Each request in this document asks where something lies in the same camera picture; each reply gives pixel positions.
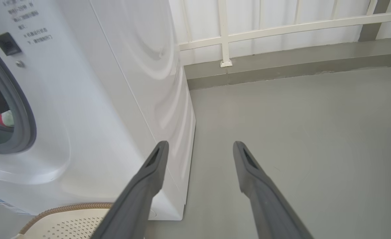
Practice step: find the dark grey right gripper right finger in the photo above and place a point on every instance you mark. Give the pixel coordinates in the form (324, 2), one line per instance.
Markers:
(268, 205)

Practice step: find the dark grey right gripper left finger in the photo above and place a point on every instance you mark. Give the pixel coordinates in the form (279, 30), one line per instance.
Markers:
(132, 205)

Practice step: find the cream perforated laundry basket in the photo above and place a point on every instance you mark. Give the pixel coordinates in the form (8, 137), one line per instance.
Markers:
(66, 222)

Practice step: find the white front-load washing machine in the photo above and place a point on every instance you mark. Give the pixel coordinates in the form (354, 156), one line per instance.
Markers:
(99, 99)

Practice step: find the grey rubber door gasket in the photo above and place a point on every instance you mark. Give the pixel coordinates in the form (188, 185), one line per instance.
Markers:
(23, 113)

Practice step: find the blue energy label sticker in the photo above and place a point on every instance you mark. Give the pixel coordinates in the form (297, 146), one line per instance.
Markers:
(13, 208)

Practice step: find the white metal railing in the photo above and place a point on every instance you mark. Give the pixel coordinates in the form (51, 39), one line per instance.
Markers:
(224, 33)

